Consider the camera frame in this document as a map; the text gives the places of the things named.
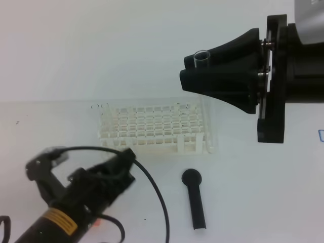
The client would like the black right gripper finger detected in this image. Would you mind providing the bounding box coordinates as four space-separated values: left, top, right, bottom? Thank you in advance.
179 67 259 114
184 28 265 70

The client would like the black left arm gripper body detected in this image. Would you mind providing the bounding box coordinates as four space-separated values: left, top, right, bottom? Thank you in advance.
25 146 132 214

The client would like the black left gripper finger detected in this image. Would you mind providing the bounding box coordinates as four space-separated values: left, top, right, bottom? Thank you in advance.
96 148 136 182

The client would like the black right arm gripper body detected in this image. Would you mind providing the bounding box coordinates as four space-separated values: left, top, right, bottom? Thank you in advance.
257 15 323 143

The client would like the clear glass test tube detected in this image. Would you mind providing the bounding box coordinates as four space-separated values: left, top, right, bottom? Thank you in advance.
193 50 214 153

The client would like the white plastic test tube rack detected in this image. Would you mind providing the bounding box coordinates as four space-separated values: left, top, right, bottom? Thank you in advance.
98 101 208 155

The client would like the clear test tube far left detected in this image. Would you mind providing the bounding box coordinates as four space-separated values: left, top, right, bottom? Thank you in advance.
91 104 100 109

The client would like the blue square marker sticker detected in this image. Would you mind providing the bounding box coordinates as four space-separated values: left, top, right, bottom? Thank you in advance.
318 130 324 142

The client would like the black plastic scoop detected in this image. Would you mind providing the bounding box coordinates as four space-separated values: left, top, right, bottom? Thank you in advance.
181 169 207 230

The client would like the black cable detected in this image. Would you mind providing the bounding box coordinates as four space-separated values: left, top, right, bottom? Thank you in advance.
0 146 170 243

